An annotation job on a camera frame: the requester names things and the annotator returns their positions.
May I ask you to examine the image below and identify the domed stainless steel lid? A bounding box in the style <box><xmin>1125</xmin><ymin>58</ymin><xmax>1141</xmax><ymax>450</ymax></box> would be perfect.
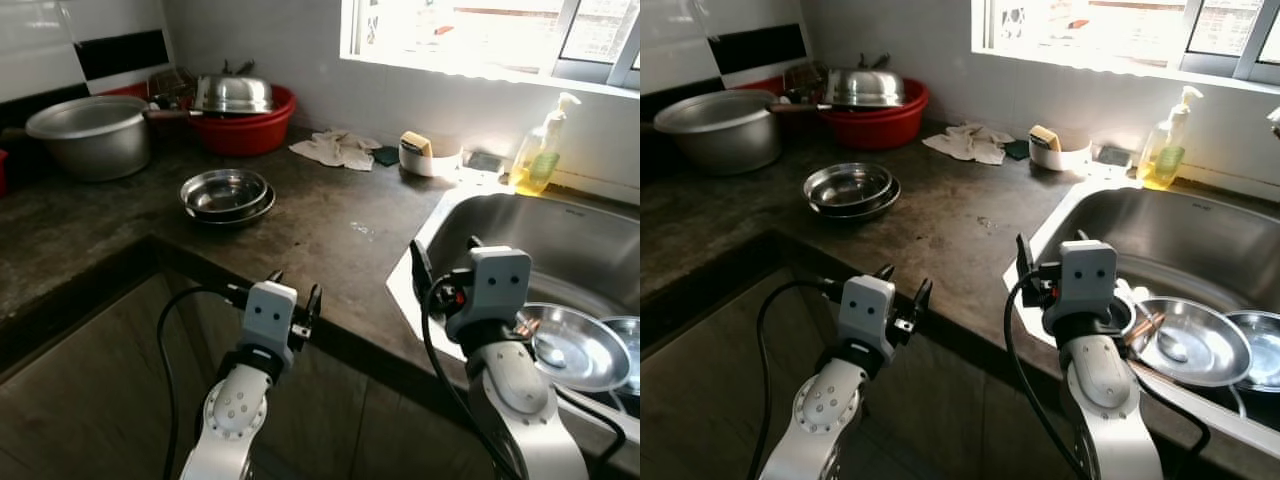
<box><xmin>192</xmin><ymin>59</ymin><xmax>277</xmax><ymax>117</ymax></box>
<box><xmin>822</xmin><ymin>53</ymin><xmax>908</xmax><ymax>110</ymax></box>

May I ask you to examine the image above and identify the grey window frame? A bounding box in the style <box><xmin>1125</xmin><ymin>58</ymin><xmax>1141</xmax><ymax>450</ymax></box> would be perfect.
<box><xmin>969</xmin><ymin>0</ymin><xmax>1280</xmax><ymax>88</ymax></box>
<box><xmin>339</xmin><ymin>0</ymin><xmax>641</xmax><ymax>98</ymax></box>

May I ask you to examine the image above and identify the metal wire basket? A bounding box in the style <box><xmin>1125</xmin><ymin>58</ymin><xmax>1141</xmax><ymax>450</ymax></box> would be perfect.
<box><xmin>147</xmin><ymin>67</ymin><xmax>199</xmax><ymax>110</ymax></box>
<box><xmin>782</xmin><ymin>61</ymin><xmax>830</xmax><ymax>102</ymax></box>

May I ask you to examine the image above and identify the large aluminium pot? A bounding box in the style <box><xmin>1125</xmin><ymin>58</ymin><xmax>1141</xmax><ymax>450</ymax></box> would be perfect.
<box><xmin>652</xmin><ymin>88</ymin><xmax>785</xmax><ymax>178</ymax></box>
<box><xmin>24</xmin><ymin>94</ymin><xmax>154</xmax><ymax>184</ymax></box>

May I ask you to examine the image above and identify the crumpled white cloth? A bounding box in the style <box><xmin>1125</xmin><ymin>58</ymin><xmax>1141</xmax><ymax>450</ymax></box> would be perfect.
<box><xmin>289</xmin><ymin>129</ymin><xmax>384</xmax><ymax>172</ymax></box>
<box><xmin>921</xmin><ymin>122</ymin><xmax>1014</xmax><ymax>167</ymax></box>

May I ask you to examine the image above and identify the steel spoon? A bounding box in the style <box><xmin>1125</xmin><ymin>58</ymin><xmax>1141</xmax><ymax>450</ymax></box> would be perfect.
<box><xmin>534</xmin><ymin>334</ymin><xmax>572</xmax><ymax>367</ymax></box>
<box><xmin>1154</xmin><ymin>326</ymin><xmax>1192</xmax><ymax>364</ymax></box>

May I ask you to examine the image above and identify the yellow dish soap pump bottle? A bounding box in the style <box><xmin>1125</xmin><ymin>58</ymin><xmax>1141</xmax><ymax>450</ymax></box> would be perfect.
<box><xmin>507</xmin><ymin>91</ymin><xmax>582</xmax><ymax>197</ymax></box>
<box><xmin>1136</xmin><ymin>84</ymin><xmax>1205</xmax><ymax>192</ymax></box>

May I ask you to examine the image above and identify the stainless steel double sink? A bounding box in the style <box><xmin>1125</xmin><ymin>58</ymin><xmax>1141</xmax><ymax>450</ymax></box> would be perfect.
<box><xmin>385</xmin><ymin>174</ymin><xmax>641</xmax><ymax>448</ymax></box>
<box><xmin>1002</xmin><ymin>168</ymin><xmax>1280</xmax><ymax>463</ymax></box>

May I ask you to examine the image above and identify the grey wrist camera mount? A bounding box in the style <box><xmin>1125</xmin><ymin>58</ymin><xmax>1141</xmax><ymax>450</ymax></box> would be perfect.
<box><xmin>838</xmin><ymin>274</ymin><xmax>897</xmax><ymax>347</ymax></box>
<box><xmin>1042</xmin><ymin>239</ymin><xmax>1119</xmax><ymax>332</ymax></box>
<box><xmin>446</xmin><ymin>246</ymin><xmax>534</xmax><ymax>342</ymax></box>
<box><xmin>243</xmin><ymin>281</ymin><xmax>300</xmax><ymax>354</ymax></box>

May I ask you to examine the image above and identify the red plastic basin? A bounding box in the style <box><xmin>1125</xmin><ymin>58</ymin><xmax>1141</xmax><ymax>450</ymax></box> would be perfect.
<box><xmin>818</xmin><ymin>78</ymin><xmax>930</xmax><ymax>152</ymax></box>
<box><xmin>188</xmin><ymin>84</ymin><xmax>299</xmax><ymax>158</ymax></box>

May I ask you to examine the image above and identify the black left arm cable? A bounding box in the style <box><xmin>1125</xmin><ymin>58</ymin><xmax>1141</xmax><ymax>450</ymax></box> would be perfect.
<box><xmin>754</xmin><ymin>279</ymin><xmax>847</xmax><ymax>480</ymax></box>
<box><xmin>156</xmin><ymin>285</ymin><xmax>253</xmax><ymax>480</ymax></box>

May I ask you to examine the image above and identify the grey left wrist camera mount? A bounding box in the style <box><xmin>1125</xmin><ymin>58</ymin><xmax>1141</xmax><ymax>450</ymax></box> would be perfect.
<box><xmin>838</xmin><ymin>274</ymin><xmax>897</xmax><ymax>347</ymax></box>
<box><xmin>243</xmin><ymin>281</ymin><xmax>300</xmax><ymax>354</ymax></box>

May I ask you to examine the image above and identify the wide flat steel plate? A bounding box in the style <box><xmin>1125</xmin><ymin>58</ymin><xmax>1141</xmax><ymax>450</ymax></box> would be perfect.
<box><xmin>1129</xmin><ymin>297</ymin><xmax>1254</xmax><ymax>389</ymax></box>
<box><xmin>514</xmin><ymin>302</ymin><xmax>634</xmax><ymax>394</ymax></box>

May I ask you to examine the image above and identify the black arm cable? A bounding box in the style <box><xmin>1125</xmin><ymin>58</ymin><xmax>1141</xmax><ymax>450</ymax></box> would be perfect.
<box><xmin>1130</xmin><ymin>358</ymin><xmax>1212</xmax><ymax>473</ymax></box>
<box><xmin>754</xmin><ymin>279</ymin><xmax>847</xmax><ymax>480</ymax></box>
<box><xmin>419</xmin><ymin>274</ymin><xmax>523</xmax><ymax>480</ymax></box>
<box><xmin>1002</xmin><ymin>268</ymin><xmax>1088</xmax><ymax>480</ymax></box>
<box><xmin>553</xmin><ymin>384</ymin><xmax>630</xmax><ymax>473</ymax></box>
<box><xmin>156</xmin><ymin>285</ymin><xmax>253</xmax><ymax>480</ymax></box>

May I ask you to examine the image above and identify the white ceramic bowl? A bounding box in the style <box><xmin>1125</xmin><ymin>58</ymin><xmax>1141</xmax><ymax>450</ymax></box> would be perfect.
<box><xmin>398</xmin><ymin>135</ymin><xmax>464</xmax><ymax>180</ymax></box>
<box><xmin>1029</xmin><ymin>129</ymin><xmax>1094</xmax><ymax>172</ymax></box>

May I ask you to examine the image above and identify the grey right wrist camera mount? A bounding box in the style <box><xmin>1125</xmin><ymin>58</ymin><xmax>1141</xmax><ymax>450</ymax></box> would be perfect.
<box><xmin>446</xmin><ymin>246</ymin><xmax>534</xmax><ymax>342</ymax></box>
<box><xmin>1042</xmin><ymin>239</ymin><xmax>1119</xmax><ymax>332</ymax></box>

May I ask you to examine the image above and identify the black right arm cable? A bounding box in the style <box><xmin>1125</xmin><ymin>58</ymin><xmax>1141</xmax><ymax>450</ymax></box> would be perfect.
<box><xmin>1002</xmin><ymin>268</ymin><xmax>1088</xmax><ymax>480</ymax></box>
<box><xmin>419</xmin><ymin>274</ymin><xmax>523</xmax><ymax>480</ymax></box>
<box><xmin>1130</xmin><ymin>358</ymin><xmax>1212</xmax><ymax>473</ymax></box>
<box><xmin>553</xmin><ymin>384</ymin><xmax>630</xmax><ymax>473</ymax></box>

